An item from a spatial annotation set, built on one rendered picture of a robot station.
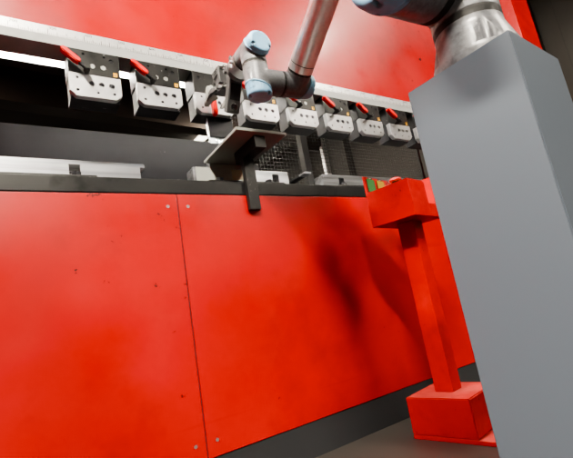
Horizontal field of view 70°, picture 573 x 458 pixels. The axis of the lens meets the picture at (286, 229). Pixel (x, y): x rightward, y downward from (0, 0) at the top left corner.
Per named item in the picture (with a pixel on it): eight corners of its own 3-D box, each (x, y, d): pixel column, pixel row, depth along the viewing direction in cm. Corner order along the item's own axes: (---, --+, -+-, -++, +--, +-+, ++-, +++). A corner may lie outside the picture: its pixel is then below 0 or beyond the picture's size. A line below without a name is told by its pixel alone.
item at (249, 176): (264, 200, 124) (253, 134, 128) (243, 214, 136) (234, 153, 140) (276, 200, 126) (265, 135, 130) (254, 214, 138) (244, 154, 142)
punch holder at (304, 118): (291, 124, 167) (284, 87, 170) (280, 133, 174) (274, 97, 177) (319, 127, 175) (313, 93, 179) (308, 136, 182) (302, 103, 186)
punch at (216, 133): (210, 141, 149) (206, 117, 150) (208, 144, 150) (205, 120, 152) (235, 144, 154) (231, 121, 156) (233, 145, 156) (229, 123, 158)
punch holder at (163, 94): (138, 103, 134) (134, 58, 137) (133, 115, 141) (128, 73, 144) (184, 109, 142) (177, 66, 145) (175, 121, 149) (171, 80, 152)
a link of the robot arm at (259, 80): (288, 93, 119) (282, 60, 122) (253, 89, 114) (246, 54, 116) (276, 107, 126) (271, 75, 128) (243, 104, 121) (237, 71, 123)
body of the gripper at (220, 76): (230, 78, 143) (246, 58, 133) (234, 101, 141) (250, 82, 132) (210, 74, 139) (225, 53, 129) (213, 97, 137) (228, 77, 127)
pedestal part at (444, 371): (453, 392, 123) (412, 219, 134) (435, 392, 127) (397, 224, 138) (462, 387, 128) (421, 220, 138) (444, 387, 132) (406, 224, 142)
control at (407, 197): (416, 214, 126) (402, 159, 129) (372, 227, 137) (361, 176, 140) (445, 216, 140) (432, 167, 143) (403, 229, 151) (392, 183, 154)
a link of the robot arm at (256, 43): (251, 50, 115) (246, 24, 116) (235, 73, 124) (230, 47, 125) (275, 55, 119) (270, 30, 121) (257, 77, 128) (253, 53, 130)
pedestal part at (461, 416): (499, 447, 107) (487, 399, 110) (414, 439, 125) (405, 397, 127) (523, 423, 122) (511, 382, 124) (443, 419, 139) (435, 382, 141)
